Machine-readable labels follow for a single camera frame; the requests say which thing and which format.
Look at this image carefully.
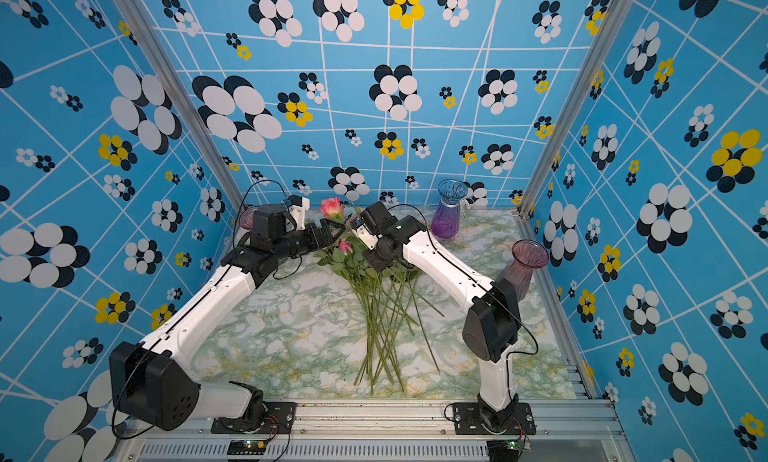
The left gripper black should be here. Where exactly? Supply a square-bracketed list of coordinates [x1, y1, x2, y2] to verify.
[274, 217, 346, 262]

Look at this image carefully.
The pink grey ribbed glass vase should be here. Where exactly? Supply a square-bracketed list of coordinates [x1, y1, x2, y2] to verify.
[238, 206, 256, 231]

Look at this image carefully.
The single pink rose stem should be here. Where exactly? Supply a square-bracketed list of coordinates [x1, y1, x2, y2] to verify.
[319, 196, 361, 265]

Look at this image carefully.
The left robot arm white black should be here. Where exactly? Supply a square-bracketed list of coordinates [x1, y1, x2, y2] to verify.
[109, 196, 344, 433]

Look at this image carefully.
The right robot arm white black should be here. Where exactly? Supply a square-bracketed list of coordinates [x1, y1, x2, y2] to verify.
[348, 202, 521, 433]

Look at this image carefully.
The purple blue ribbed glass vase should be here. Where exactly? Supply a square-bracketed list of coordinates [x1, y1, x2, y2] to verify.
[431, 179, 468, 240]

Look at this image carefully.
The bunch of pink flowers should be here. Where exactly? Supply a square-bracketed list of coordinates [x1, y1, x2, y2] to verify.
[314, 239, 445, 397]

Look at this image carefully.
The left green circuit board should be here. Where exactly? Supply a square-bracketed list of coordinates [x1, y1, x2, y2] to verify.
[227, 440, 268, 457]

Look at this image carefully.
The green circuit board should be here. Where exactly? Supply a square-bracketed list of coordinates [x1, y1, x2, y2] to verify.
[227, 440, 268, 457]
[487, 440, 531, 462]

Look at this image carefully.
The right green circuit board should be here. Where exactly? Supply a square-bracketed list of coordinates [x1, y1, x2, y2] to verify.
[487, 440, 531, 462]

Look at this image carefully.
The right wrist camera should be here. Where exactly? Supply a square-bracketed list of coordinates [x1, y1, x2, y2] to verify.
[349, 216, 378, 250]

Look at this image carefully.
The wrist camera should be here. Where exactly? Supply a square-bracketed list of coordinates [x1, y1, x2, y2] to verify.
[349, 216, 378, 250]
[287, 195, 310, 231]

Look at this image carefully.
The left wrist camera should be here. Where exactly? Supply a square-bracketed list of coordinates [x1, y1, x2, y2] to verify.
[287, 195, 310, 231]

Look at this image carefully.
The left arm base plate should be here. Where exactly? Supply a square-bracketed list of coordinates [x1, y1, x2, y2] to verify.
[211, 401, 298, 435]

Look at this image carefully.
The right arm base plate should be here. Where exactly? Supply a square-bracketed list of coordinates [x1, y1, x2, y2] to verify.
[447, 402, 537, 436]

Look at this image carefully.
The right aluminium corner post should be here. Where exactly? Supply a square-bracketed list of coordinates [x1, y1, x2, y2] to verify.
[519, 0, 634, 219]

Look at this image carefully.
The aluminium corner post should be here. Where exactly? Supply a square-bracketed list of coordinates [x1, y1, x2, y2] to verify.
[519, 0, 634, 219]
[103, 0, 247, 214]

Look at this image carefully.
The aluminium front frame rail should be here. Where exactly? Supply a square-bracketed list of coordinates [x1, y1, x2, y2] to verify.
[113, 399, 635, 461]

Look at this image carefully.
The left aluminium corner post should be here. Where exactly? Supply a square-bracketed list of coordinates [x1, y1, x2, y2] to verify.
[103, 0, 247, 214]

